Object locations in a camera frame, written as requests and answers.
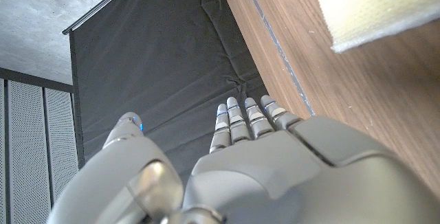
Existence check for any black backdrop curtain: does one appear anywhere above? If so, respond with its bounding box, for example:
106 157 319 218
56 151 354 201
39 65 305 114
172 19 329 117
70 0 269 175

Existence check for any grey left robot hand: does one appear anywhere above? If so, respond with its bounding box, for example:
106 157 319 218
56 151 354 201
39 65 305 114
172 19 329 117
46 95 440 224

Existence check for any yellow sponge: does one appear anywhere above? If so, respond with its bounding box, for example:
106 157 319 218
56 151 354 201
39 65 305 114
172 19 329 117
310 0 440 54

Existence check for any black backdrop stand pole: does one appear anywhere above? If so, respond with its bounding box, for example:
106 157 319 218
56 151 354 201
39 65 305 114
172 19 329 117
61 0 142 35

